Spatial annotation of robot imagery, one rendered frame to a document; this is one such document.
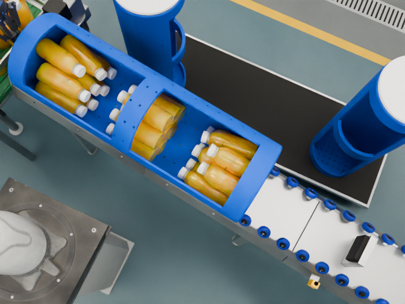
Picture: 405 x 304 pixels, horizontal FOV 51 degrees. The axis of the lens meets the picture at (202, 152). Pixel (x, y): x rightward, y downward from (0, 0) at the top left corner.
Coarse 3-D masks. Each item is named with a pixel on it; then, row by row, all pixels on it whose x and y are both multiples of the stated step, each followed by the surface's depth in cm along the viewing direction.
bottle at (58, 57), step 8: (40, 40) 140; (48, 40) 141; (40, 48) 140; (48, 48) 139; (56, 48) 139; (40, 56) 142; (48, 56) 139; (56, 56) 138; (64, 56) 137; (72, 56) 138; (56, 64) 138; (64, 64) 137; (72, 64) 137; (80, 64) 139; (64, 72) 140; (72, 72) 138
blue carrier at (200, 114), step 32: (32, 32) 131; (64, 32) 152; (32, 64) 144; (128, 64) 133; (32, 96) 140; (96, 96) 156; (192, 96) 133; (96, 128) 147; (128, 128) 128; (192, 128) 152; (224, 128) 147; (160, 160) 148; (256, 160) 123; (192, 192) 131; (256, 192) 122
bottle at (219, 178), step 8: (208, 168) 134; (216, 168) 133; (208, 176) 133; (216, 176) 132; (224, 176) 132; (232, 176) 133; (216, 184) 132; (224, 184) 132; (232, 184) 131; (224, 192) 133
